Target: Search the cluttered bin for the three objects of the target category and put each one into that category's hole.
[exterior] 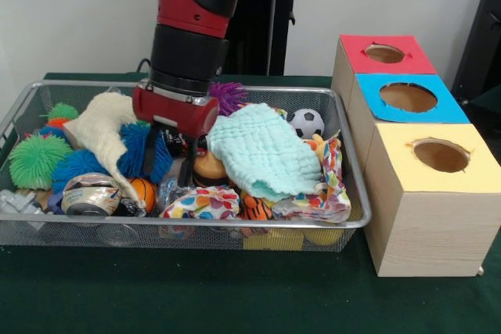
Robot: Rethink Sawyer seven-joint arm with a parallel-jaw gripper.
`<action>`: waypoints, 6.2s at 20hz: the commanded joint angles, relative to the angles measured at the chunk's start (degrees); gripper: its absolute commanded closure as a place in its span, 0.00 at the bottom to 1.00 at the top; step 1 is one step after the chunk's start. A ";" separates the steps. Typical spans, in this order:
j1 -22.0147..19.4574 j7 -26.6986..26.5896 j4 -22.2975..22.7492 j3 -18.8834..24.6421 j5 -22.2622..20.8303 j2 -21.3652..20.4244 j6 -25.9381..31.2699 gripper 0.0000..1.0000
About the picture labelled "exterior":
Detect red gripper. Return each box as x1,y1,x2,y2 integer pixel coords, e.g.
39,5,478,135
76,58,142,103
132,79,221,189

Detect clear plastic packet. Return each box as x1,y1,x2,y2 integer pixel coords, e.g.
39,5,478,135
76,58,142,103
158,177,189,204

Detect mint green muslin cloth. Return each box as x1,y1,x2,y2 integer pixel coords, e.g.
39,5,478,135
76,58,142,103
206,102,323,199

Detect wooden three-hole box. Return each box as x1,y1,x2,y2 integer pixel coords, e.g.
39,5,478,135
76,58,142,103
330,34,501,278

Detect polka dot cloth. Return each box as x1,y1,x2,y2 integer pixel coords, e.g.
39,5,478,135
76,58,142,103
159,187,240,220
272,132,351,224

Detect cream muslin cloth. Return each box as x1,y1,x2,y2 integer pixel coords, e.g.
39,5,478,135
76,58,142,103
62,91,148,210

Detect purple spiky ball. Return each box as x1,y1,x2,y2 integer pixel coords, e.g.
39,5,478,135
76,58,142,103
207,81,248,116

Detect crushed cream can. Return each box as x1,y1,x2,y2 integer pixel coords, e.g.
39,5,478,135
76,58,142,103
60,172,123,217

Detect green spiky ball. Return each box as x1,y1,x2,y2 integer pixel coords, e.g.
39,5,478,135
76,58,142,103
8,133,75,190

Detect dark green table cloth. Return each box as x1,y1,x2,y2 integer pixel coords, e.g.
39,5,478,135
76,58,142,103
469,82,501,110
0,71,501,334

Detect small soccer ball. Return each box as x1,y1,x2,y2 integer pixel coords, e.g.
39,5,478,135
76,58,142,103
288,109,326,139

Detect black upright stand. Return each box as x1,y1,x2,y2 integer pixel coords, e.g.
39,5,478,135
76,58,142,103
449,0,501,110

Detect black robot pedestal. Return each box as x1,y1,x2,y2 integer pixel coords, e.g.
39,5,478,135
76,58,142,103
217,0,316,76

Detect silver wire mesh bin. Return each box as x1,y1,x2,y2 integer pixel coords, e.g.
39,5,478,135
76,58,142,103
0,80,372,252

